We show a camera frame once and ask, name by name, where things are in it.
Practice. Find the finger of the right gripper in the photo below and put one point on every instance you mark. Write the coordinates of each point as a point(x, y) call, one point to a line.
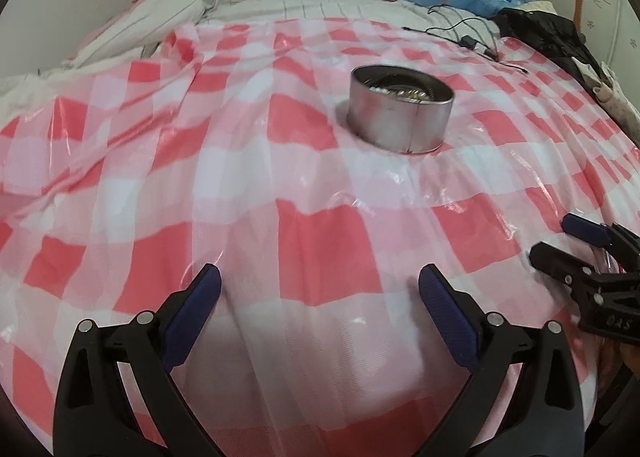
point(616, 240)
point(562, 267)

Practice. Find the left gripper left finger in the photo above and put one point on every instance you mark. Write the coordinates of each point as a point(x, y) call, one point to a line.
point(92, 413)

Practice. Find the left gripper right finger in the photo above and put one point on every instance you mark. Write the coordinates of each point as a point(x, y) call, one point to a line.
point(544, 416)

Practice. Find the black jacket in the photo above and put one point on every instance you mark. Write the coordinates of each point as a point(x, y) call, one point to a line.
point(556, 38)

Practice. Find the round silver metal tin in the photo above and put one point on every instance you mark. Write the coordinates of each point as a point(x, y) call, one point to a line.
point(398, 126)

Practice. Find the pink checkered plastic tablecloth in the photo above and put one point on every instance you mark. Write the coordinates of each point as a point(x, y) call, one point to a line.
point(230, 146)

